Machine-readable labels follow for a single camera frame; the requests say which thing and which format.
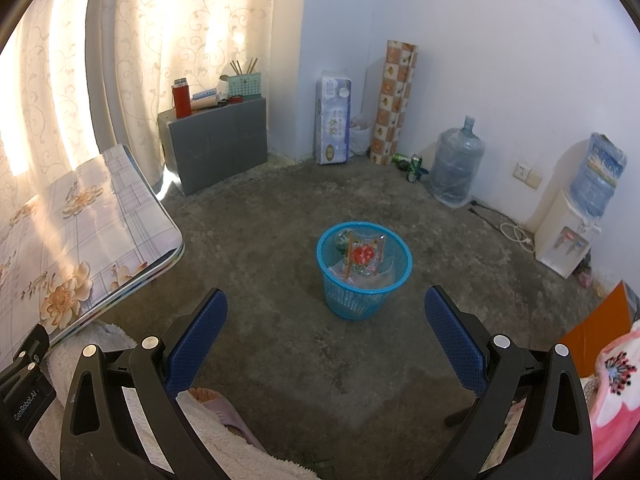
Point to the clear red print plastic bag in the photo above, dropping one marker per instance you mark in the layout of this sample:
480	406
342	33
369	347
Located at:
367	255

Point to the pink rolled tube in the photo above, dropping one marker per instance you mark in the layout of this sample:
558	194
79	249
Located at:
207	104

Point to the white blue tissue pack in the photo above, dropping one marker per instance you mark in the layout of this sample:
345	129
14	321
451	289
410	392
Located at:
332	120

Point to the person's foot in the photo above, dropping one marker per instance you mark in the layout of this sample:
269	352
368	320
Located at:
202	395

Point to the grey cabinet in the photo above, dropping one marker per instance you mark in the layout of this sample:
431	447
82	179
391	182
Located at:
215	140

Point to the pink floral blanket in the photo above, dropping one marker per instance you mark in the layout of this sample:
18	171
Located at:
620	400

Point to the white water dispenser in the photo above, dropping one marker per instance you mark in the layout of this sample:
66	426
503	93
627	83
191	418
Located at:
555	240

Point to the blue mesh wastebasket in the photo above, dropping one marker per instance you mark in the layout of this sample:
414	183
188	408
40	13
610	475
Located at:
350	305

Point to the white plastic bag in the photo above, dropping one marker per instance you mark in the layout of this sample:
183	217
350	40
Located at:
360	135

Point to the floral print folding table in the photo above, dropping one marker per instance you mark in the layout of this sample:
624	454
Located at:
100	220

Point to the cream patterned curtain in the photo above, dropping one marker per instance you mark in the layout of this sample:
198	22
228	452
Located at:
165	35

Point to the red thermos flask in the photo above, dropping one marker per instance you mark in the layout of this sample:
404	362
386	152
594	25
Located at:
182	102

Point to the checkered rolled mat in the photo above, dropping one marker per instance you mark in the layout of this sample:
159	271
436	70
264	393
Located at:
395	100

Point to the white fluffy blanket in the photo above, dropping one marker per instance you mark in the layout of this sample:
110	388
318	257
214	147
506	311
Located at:
215	435

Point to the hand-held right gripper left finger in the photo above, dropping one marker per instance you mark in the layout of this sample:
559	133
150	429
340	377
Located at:
197	340

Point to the blue dispenser water bottle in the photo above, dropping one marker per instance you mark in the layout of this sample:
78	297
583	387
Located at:
597	175

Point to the wooden chopsticks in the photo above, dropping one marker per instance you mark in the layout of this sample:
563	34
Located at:
237	67

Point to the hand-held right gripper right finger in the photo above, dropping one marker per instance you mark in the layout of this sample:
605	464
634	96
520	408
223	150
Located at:
457	345

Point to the teal utensil holder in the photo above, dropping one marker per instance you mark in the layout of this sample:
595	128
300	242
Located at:
245	85

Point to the empty blue water jug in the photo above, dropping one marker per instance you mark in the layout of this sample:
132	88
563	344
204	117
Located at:
455	160

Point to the purple slipper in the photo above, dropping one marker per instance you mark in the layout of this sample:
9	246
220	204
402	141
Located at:
230	417

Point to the blue white small box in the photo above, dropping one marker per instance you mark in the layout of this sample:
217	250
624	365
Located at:
206	94

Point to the orange board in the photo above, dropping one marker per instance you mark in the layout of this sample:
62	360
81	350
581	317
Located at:
600	330

